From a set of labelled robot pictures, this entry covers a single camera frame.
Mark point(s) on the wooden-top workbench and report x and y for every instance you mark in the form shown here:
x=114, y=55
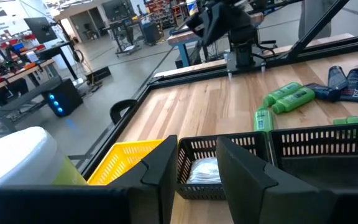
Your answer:
x=26, y=70

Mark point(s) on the red storage bins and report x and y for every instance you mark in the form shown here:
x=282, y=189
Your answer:
x=30, y=36

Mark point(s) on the black computer monitor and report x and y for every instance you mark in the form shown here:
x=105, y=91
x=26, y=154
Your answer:
x=40, y=29

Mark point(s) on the black aluminium table frame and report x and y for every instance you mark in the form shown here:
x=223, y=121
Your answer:
x=320, y=25

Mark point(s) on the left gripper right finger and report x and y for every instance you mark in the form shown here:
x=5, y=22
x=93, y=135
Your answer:
x=291, y=205

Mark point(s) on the yellow slotted plastic basket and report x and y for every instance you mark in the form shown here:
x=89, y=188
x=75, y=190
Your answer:
x=120, y=161

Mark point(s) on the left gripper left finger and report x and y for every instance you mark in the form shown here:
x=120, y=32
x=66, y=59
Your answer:
x=73, y=205

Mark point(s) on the black computer tower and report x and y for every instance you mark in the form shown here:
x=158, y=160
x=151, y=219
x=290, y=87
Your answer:
x=67, y=99

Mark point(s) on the blue-legged side table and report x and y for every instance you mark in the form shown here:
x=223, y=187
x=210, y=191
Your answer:
x=183, y=54

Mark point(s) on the black equipment cart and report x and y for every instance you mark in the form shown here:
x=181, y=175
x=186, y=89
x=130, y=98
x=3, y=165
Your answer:
x=124, y=34

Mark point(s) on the black box on floor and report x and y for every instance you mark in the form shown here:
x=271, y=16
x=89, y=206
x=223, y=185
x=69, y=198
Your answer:
x=98, y=75

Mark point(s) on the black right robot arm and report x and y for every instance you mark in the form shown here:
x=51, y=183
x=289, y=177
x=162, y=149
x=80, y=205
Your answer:
x=244, y=56

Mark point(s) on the black office desk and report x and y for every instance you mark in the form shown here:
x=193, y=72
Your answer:
x=53, y=49

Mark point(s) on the black slotted plastic basket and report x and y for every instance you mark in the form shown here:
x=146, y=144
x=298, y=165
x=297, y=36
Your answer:
x=322, y=143
x=204, y=193

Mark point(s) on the dark blue travel tube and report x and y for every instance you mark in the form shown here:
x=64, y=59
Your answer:
x=322, y=92
x=337, y=77
x=354, y=84

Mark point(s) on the background black robot arm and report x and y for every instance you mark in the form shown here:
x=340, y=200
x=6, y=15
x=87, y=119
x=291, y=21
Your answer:
x=11, y=54

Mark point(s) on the blue storage bin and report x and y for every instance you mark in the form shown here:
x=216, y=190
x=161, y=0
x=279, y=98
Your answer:
x=19, y=46

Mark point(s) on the person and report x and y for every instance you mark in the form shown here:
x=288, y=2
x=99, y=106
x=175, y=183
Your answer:
x=309, y=15

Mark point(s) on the wipes canister with white lid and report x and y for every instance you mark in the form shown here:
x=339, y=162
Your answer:
x=14, y=155

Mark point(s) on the clear bagged vanity pack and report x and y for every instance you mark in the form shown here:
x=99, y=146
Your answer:
x=204, y=171

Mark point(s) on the white tub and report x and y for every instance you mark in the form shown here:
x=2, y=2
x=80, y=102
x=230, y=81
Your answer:
x=192, y=6

